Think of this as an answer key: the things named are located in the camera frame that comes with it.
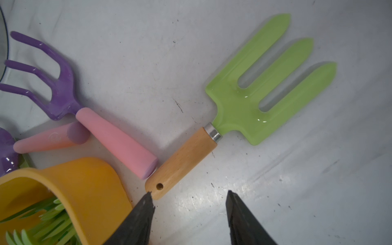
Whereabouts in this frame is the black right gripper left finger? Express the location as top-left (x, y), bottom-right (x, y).
top-left (104, 192), bottom-right (155, 245)

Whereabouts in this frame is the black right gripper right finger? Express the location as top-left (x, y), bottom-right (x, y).
top-left (226, 190), bottom-right (277, 245)

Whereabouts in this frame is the light green rake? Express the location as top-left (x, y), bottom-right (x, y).
top-left (5, 198), bottom-right (81, 245)

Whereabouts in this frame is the purple rake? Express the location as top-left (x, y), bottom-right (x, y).
top-left (1, 31), bottom-right (158, 180)
top-left (1, 122), bottom-right (91, 176)

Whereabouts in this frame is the light green spade wooden handle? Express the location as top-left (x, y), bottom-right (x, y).
top-left (145, 13), bottom-right (337, 200)

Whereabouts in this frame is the yellow storage box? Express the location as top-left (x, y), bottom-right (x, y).
top-left (1, 157), bottom-right (132, 245)

